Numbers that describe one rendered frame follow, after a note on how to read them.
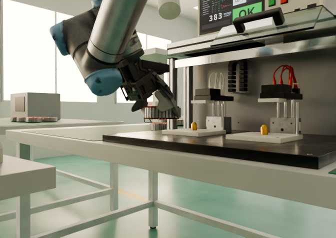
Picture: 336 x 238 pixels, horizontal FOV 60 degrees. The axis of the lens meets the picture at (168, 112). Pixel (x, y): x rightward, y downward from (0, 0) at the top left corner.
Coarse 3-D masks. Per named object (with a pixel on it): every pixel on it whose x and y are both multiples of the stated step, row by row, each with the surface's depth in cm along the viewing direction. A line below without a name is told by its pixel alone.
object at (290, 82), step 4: (284, 68) 89; (288, 68) 89; (292, 68) 88; (288, 72) 89; (292, 72) 89; (280, 76) 88; (288, 76) 89; (292, 76) 90; (280, 80) 88; (288, 80) 89; (288, 84) 87; (296, 84) 90; (292, 88) 90; (296, 88) 89; (296, 92) 89
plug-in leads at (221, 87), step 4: (216, 72) 108; (220, 72) 107; (216, 76) 108; (220, 76) 104; (220, 80) 103; (216, 84) 107; (220, 84) 103; (216, 88) 107; (220, 88) 103; (220, 92) 103
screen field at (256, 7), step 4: (252, 4) 95; (256, 4) 94; (260, 4) 93; (236, 8) 99; (240, 8) 98; (244, 8) 97; (248, 8) 96; (252, 8) 95; (256, 8) 94; (260, 8) 93; (232, 12) 100; (236, 12) 99; (240, 12) 98; (244, 12) 97; (248, 12) 96; (252, 12) 95; (232, 16) 100; (236, 16) 99; (232, 20) 100
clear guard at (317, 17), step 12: (288, 12) 64; (300, 12) 62; (312, 12) 59; (324, 12) 63; (252, 24) 69; (264, 24) 66; (288, 24) 60; (300, 24) 58; (312, 24) 56; (324, 24) 72; (216, 36) 74; (228, 36) 70; (240, 36) 67; (252, 36) 64; (264, 36) 62; (276, 36) 84; (288, 36) 84; (300, 36) 84; (312, 36) 84
